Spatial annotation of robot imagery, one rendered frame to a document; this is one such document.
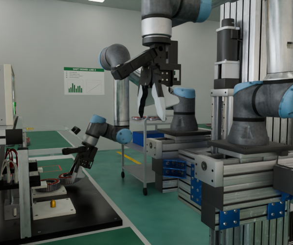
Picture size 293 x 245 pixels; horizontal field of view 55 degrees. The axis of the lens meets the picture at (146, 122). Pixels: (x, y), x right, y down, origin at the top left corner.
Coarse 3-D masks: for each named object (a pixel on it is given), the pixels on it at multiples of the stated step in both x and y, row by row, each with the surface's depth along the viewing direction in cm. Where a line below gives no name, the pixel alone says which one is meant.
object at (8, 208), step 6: (18, 198) 108; (6, 204) 102; (12, 204) 102; (18, 204) 103; (6, 210) 101; (12, 210) 102; (18, 210) 103; (6, 216) 101; (12, 216) 102; (18, 216) 103
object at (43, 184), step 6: (30, 174) 107; (36, 174) 107; (6, 180) 107; (12, 180) 107; (30, 180) 104; (36, 180) 105; (0, 186) 100; (6, 186) 101; (12, 186) 102; (18, 186) 102; (30, 186) 104; (36, 186) 105; (42, 186) 106; (12, 192) 103; (12, 198) 103
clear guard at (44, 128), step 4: (24, 128) 134; (36, 128) 134; (40, 128) 134; (44, 128) 134; (48, 128) 134; (52, 128) 134; (56, 128) 134; (60, 128) 134; (64, 128) 134; (68, 128) 134; (72, 132) 131; (76, 136) 132
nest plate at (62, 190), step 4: (60, 184) 140; (60, 188) 134; (64, 188) 134; (36, 192) 128; (40, 192) 128; (44, 192) 128; (48, 192) 128; (52, 192) 128; (56, 192) 128; (60, 192) 128; (64, 192) 129; (36, 196) 124; (40, 196) 125; (44, 196) 126
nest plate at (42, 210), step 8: (56, 200) 118; (64, 200) 118; (32, 208) 111; (40, 208) 110; (48, 208) 110; (56, 208) 110; (64, 208) 110; (72, 208) 110; (40, 216) 102; (48, 216) 104
